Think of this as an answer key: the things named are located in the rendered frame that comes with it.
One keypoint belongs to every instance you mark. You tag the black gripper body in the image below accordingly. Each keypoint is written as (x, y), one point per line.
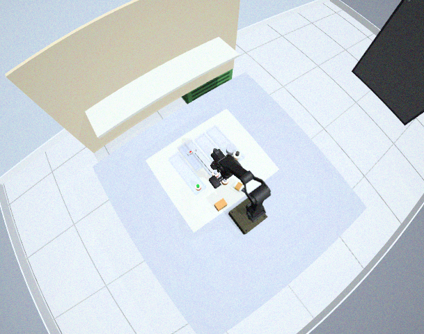
(215, 181)

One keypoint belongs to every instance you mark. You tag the orange flat block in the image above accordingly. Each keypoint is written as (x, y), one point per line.
(220, 205)

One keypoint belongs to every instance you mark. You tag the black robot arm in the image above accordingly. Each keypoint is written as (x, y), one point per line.
(228, 166)

